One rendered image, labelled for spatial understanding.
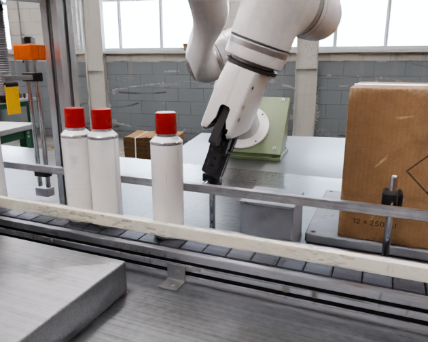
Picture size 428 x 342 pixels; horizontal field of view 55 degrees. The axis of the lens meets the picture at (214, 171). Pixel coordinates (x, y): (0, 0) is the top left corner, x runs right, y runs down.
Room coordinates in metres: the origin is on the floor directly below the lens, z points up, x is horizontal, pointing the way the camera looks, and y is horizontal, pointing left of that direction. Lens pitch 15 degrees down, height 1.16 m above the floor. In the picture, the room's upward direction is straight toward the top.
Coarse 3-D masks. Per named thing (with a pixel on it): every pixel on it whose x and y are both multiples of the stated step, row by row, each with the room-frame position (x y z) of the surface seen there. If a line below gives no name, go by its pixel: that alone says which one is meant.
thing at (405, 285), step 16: (0, 208) 0.76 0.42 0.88; (48, 224) 0.69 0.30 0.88; (64, 224) 0.68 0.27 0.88; (144, 240) 0.61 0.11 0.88; (160, 240) 0.61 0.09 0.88; (176, 240) 0.61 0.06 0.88; (224, 256) 0.56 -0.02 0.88; (240, 256) 0.55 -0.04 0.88; (256, 256) 0.55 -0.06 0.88; (272, 256) 0.55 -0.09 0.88; (304, 272) 0.51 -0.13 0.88; (320, 272) 0.51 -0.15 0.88; (336, 272) 0.51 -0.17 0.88; (352, 272) 0.51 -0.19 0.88; (400, 288) 0.47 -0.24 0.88; (416, 288) 0.46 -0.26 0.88
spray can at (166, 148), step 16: (160, 112) 0.64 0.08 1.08; (160, 128) 0.62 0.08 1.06; (176, 128) 0.64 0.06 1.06; (160, 144) 0.61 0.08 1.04; (176, 144) 0.62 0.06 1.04; (160, 160) 0.61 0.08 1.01; (176, 160) 0.62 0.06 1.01; (160, 176) 0.61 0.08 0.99; (176, 176) 0.62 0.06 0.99; (160, 192) 0.61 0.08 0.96; (176, 192) 0.62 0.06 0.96; (160, 208) 0.61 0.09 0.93; (176, 208) 0.62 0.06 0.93
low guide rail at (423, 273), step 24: (72, 216) 0.66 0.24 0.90; (96, 216) 0.64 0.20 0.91; (120, 216) 0.63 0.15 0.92; (192, 240) 0.57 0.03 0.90; (216, 240) 0.56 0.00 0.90; (240, 240) 0.54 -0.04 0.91; (264, 240) 0.53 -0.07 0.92; (336, 264) 0.49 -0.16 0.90; (360, 264) 0.48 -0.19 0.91; (384, 264) 0.47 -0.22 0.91; (408, 264) 0.46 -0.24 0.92
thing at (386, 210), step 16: (128, 176) 0.71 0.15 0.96; (144, 176) 0.70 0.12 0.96; (208, 192) 0.65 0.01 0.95; (224, 192) 0.64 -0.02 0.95; (240, 192) 0.63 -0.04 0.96; (256, 192) 0.62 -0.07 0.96; (272, 192) 0.61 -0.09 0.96; (336, 208) 0.57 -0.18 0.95; (352, 208) 0.56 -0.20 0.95; (368, 208) 0.55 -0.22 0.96; (384, 208) 0.54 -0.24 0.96; (400, 208) 0.54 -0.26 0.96; (416, 208) 0.54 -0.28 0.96
